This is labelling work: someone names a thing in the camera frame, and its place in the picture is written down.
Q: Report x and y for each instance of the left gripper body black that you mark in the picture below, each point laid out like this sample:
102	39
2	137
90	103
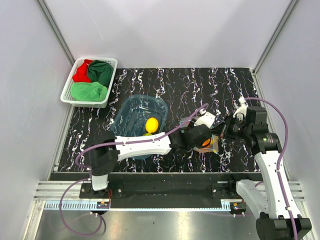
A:
190	127

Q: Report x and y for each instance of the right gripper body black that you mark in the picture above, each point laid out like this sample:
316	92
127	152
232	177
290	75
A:
234	128

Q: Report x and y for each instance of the clear zip top bag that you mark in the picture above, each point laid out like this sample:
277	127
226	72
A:
214	147

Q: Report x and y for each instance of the yellow fake lemon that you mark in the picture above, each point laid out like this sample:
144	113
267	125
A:
152	125

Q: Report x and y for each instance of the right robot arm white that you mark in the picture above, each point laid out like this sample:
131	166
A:
276	213

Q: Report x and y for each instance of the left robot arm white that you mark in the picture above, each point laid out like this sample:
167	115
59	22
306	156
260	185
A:
180	139

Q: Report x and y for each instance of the orange fake orange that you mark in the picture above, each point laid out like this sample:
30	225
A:
207	143

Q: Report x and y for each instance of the black marble pattern mat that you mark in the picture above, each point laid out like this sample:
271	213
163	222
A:
183	90

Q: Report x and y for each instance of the blue translucent plastic tub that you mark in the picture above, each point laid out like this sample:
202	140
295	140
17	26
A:
129	128

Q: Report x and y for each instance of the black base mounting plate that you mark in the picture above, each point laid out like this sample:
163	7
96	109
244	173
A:
166	190

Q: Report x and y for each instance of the light green cloth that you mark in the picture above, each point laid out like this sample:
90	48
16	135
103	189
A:
88	91

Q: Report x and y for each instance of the dark green cloth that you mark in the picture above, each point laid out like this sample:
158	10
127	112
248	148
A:
100	71

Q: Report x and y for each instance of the white plastic basket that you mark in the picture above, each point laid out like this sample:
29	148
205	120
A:
66	97

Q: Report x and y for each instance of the red cloth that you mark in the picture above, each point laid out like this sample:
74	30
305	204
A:
81	74

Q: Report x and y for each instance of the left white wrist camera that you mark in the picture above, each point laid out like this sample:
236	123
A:
205	118

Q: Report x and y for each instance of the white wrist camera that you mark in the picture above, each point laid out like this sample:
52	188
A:
241	110
205	118

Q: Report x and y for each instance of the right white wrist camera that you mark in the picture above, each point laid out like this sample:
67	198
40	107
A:
241	110

